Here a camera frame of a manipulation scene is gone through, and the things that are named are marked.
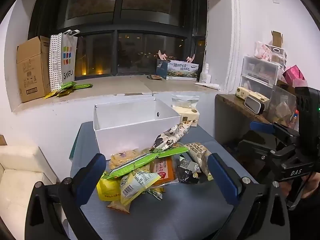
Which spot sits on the large brown cardboard box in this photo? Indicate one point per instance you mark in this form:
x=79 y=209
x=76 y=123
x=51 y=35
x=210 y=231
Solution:
x=31 y=70

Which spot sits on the beige biscuit packet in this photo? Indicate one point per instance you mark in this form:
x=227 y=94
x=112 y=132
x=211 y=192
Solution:
x=125 y=156

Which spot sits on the yellow spotted box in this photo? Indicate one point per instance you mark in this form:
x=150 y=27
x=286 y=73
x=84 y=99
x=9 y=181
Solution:
x=246 y=92

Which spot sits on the clear plastic container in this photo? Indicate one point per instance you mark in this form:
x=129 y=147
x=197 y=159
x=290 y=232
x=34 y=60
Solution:
x=282 y=107

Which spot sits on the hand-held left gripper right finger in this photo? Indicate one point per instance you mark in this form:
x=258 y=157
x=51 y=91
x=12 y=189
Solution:
x=222 y=177

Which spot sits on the yellow white snack packet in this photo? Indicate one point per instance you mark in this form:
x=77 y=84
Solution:
x=137 y=183

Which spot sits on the dark blue box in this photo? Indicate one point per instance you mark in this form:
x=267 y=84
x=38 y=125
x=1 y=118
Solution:
x=161 y=68

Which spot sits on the white black case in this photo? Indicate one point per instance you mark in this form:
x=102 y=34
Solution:
x=253 y=105

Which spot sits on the small green white packet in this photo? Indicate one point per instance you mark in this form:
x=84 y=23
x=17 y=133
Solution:
x=156 y=193

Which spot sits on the cow print snack packet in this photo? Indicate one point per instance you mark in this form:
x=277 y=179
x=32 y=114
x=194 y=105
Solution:
x=170 y=136

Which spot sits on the clear zip bag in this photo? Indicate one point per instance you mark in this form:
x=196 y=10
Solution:
x=185 y=101

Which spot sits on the small brown snack packet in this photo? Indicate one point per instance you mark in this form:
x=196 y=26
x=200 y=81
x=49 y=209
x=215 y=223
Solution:
x=117 y=206

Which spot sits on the wooden side table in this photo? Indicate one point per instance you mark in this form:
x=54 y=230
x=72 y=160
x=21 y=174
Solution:
x=230 y=117

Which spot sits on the polka dot paper bag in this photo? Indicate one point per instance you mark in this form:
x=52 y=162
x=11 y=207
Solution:
x=55 y=62

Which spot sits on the white tube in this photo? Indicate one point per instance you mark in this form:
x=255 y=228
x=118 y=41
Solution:
x=208 y=85

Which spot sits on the black window frame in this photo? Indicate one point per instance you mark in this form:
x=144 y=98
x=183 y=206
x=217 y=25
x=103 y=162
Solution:
x=116 y=31

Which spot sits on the pile of green yellow packets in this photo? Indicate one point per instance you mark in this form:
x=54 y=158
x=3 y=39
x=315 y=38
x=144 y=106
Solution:
x=67 y=88

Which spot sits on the clear plastic drawer unit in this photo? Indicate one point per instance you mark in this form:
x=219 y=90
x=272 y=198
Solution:
x=258 y=75

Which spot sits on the pink gift box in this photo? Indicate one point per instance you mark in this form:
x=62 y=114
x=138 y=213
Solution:
x=293 y=76

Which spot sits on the white plastic bottle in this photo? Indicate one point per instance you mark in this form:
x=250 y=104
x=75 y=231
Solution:
x=205 y=75

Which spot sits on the person's right hand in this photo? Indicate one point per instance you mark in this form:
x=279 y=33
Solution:
x=311 y=186

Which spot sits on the brown packets on sill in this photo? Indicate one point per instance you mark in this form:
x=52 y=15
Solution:
x=155 y=77

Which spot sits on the brown white snack packet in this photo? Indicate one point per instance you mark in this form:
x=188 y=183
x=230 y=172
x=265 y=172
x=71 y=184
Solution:
x=198 y=152

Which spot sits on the cream tissue pack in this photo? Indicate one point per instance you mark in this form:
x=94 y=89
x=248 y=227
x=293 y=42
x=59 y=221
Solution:
x=188 y=115

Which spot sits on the pink floral pouch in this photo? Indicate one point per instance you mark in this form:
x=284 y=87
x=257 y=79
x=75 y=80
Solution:
x=262 y=51

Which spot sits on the pink antler ornament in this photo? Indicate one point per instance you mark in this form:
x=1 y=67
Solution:
x=190 y=59
x=162 y=55

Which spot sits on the white cardboard box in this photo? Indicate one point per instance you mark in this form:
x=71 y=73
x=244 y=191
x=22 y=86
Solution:
x=125 y=137

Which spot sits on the plain yellow snack packet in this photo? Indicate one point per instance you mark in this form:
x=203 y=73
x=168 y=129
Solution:
x=107 y=188

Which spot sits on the white sofa cushion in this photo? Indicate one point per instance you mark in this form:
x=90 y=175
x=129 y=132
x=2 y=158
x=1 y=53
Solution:
x=20 y=180

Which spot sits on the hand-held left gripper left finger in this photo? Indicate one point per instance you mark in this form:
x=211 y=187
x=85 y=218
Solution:
x=92 y=172

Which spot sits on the long green snack packet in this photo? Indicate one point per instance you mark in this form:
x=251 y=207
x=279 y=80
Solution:
x=150 y=158

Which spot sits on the clear white storage box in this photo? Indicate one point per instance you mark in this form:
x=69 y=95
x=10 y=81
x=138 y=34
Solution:
x=277 y=55

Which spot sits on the orange snack packet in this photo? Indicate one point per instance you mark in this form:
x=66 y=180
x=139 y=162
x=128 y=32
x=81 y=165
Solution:
x=163 y=171

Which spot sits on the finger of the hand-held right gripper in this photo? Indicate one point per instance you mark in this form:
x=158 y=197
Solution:
x=262 y=127
x=260 y=150

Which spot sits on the white shopping bag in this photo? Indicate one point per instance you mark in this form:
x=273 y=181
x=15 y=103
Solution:
x=68 y=60

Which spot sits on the long landscape print box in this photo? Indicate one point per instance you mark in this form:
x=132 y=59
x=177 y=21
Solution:
x=182 y=70

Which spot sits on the small open cardboard box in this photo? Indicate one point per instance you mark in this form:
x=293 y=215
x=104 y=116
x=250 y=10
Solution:
x=277 y=40

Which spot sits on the black snack packet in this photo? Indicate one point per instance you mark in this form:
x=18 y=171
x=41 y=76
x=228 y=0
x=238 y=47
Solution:
x=187 y=171

